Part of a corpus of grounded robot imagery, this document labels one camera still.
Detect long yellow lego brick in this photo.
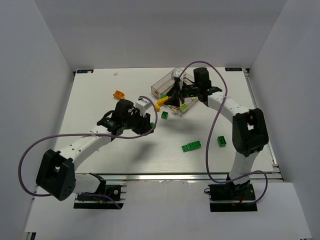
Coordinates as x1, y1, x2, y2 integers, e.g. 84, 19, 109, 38
157, 96, 169, 105

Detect orange lego brick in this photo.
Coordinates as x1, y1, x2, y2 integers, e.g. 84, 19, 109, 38
113, 90, 125, 100

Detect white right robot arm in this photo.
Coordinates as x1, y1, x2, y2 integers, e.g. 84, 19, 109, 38
165, 67, 269, 198

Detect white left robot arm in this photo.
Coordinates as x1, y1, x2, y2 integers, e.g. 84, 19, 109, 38
36, 96, 155, 201

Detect clear three-compartment container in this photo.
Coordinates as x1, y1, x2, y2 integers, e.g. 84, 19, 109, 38
151, 67, 198, 117

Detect small green lego brick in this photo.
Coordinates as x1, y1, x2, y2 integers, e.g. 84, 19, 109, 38
161, 111, 169, 120

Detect small yellow lego brick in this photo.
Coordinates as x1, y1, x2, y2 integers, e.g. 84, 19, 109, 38
155, 104, 161, 112

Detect long green lego plate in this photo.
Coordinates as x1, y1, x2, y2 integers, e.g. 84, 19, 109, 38
181, 140, 202, 153

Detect blue label left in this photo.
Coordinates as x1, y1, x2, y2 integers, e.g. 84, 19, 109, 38
76, 69, 94, 74

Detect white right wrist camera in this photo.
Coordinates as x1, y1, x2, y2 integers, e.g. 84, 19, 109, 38
172, 69, 182, 78

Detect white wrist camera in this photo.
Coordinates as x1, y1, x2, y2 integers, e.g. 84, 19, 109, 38
135, 97, 153, 117
172, 69, 182, 78

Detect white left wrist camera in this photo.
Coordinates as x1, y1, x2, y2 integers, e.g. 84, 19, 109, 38
135, 97, 153, 117

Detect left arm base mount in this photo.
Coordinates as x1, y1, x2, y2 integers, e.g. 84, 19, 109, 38
73, 184, 127, 210

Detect aluminium rail front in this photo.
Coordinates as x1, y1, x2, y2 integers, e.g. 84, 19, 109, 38
44, 172, 286, 182

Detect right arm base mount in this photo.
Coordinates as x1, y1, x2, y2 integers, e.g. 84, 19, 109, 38
204, 183, 258, 213

